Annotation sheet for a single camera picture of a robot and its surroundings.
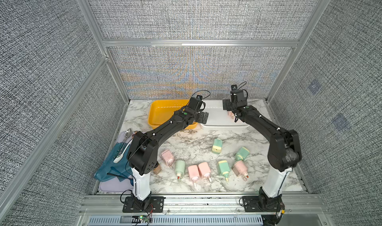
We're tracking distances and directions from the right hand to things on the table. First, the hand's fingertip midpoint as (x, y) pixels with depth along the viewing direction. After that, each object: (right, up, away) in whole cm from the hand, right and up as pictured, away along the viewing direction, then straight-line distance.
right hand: (235, 95), depth 92 cm
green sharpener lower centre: (-10, -40, -13) cm, 43 cm away
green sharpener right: (+1, -34, -8) cm, 35 cm away
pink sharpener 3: (-20, -41, -14) cm, 48 cm away
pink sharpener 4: (-1, -41, -14) cm, 43 cm away
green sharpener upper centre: (-12, -30, -3) cm, 32 cm away
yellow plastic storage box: (-51, -9, +20) cm, 55 cm away
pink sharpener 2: (-26, -42, -15) cm, 52 cm away
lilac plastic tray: (-62, -48, -14) cm, 80 cm away
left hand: (-20, -10, -2) cm, 23 cm away
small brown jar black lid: (-46, -43, -8) cm, 63 cm away
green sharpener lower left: (-33, -40, -13) cm, 54 cm away
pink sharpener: (-40, -35, -10) cm, 54 cm away
